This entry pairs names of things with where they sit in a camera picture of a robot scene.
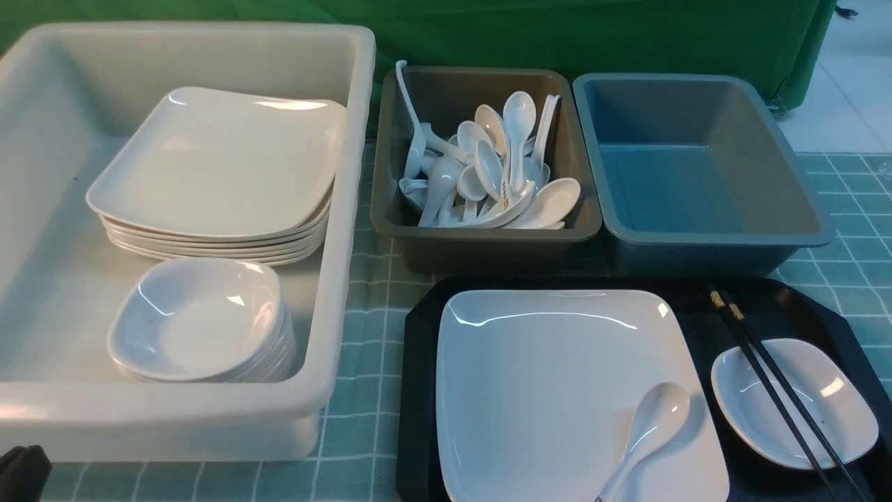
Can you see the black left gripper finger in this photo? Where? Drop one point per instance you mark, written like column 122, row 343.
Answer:
column 24, row 473

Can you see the white square rice plate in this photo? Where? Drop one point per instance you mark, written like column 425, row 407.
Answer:
column 536, row 389

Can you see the white ceramic soup spoon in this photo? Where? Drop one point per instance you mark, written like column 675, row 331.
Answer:
column 657, row 420

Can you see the black chopstick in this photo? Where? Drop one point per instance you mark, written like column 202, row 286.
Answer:
column 766, row 390
column 791, row 390

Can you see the small white sauce dish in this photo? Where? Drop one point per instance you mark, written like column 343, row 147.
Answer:
column 827, row 393

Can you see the stack of small white bowls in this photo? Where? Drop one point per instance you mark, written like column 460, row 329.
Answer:
column 204, row 320

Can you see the stack of white square plates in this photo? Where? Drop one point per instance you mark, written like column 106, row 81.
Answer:
column 220, row 174

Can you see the large white plastic tub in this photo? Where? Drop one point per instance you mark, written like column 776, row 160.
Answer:
column 72, row 95

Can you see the pile of white spoons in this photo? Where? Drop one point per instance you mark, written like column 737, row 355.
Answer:
column 492, row 174

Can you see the grey-brown spoon bin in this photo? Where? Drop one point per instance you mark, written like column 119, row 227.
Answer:
column 444, row 97

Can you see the blue-grey plastic bin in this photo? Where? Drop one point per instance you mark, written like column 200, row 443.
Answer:
column 694, row 177

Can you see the black serving tray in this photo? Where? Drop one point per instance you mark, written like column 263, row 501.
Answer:
column 773, row 308

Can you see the teal checkered tablecloth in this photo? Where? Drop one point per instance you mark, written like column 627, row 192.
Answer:
column 362, row 418

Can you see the green cloth backdrop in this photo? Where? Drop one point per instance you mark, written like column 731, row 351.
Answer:
column 772, row 45

